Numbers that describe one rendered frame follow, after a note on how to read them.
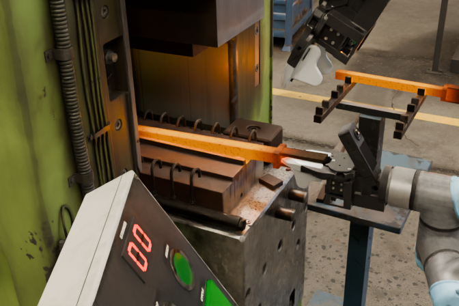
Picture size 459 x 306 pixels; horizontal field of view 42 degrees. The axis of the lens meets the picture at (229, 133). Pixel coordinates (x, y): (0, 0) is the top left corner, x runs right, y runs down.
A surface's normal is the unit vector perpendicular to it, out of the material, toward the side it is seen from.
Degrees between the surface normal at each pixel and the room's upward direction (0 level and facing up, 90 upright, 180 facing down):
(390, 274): 0
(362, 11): 90
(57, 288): 30
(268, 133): 0
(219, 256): 90
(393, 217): 0
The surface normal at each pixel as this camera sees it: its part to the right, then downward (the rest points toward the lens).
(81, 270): -0.52, -0.76
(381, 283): -0.02, -0.89
